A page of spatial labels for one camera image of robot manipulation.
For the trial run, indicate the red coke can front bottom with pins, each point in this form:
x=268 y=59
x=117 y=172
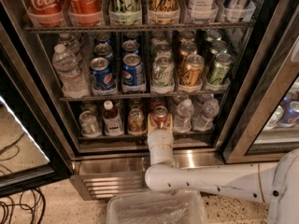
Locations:
x=160 y=115

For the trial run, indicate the water bottle bottom middle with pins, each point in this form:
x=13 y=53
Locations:
x=183 y=116

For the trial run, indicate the wire shelf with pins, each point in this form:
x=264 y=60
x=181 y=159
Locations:
x=139 y=28
x=135 y=95

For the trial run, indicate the orange soda can front bottom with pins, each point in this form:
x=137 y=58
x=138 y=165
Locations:
x=136 y=121

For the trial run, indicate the top wire shelf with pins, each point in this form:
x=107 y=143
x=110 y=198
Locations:
x=139 y=28

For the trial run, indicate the orange soda can behind bottom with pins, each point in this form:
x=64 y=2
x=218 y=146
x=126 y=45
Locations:
x=136 y=103

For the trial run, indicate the red coke can behind bottom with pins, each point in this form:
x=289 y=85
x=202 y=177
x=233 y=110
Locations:
x=155 y=101

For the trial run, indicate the water bottle behind middle shelf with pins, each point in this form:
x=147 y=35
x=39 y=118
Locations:
x=71 y=43

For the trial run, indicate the middle wire shelf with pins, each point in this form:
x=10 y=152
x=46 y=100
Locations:
x=135 y=95

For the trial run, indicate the red coca-cola can top left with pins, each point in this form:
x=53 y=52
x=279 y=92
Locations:
x=47 y=13

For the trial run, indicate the steel fridge door right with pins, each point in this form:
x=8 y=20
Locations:
x=266 y=72

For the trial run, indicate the white green soda can front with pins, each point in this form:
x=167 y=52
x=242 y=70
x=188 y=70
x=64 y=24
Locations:
x=162 y=80

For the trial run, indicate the silver can bottom left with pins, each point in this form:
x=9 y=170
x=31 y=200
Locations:
x=89 y=124

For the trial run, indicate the brown drink bottle white cap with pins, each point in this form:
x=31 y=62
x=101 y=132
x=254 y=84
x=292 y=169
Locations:
x=112 y=119

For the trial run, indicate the blue pepsi can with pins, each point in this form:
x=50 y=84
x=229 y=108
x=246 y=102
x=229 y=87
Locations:
x=103 y=80
x=104 y=51
x=130 y=46
x=132 y=75

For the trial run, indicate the green lacroix can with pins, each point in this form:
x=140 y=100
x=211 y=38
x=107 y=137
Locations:
x=219 y=70
x=215 y=47
x=125 y=12

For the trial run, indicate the pepsi can behind right door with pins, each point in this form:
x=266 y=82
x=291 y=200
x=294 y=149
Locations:
x=290 y=114

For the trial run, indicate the gold lacroix can front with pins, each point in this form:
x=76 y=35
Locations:
x=192 y=70

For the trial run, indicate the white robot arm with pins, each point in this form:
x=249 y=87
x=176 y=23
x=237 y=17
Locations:
x=274 y=183

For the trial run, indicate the silver can top right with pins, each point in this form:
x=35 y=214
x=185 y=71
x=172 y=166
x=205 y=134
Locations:
x=235 y=10

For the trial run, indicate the blue pepsi can front right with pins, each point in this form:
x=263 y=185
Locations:
x=132 y=75

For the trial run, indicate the green lacroix can front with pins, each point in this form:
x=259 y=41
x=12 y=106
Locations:
x=219 y=70

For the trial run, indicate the black fridge door left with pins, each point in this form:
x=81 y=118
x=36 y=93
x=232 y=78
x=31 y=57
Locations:
x=20 y=95

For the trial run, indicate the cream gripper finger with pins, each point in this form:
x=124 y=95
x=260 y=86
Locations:
x=169 y=123
x=151 y=124

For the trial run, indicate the large water bottle middle shelf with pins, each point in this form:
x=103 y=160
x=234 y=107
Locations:
x=69 y=72

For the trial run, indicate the red coca-cola can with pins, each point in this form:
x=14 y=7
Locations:
x=85 y=12
x=47 y=13

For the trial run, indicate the silver can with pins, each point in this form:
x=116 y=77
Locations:
x=235 y=10
x=89 y=124

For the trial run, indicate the white can top shelf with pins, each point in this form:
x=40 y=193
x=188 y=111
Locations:
x=201 y=11

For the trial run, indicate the steel fridge base grille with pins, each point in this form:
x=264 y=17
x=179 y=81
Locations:
x=111 y=176

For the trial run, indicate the orange soda can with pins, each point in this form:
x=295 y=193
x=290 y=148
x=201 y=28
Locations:
x=136 y=103
x=136 y=121

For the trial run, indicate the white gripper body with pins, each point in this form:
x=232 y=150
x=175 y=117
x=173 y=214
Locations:
x=160 y=138

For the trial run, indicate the water bottle bottom right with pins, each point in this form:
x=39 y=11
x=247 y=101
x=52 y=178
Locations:
x=204 y=121

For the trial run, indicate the gold lacroix can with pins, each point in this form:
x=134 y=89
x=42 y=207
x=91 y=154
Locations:
x=185 y=49
x=163 y=11
x=192 y=70

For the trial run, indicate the clear plastic bin on floor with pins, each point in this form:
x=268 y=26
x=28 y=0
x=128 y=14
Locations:
x=150 y=207

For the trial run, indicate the green lacroix can top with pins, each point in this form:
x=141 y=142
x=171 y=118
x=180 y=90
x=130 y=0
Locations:
x=125 y=12

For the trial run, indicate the red coke can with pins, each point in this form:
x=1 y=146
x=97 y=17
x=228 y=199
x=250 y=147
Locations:
x=155 y=101
x=160 y=115

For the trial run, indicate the gold lacroix can top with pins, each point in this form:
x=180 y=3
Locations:
x=163 y=11

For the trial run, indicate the blue pepsi can front left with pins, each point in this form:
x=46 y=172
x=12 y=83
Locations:
x=103 y=80

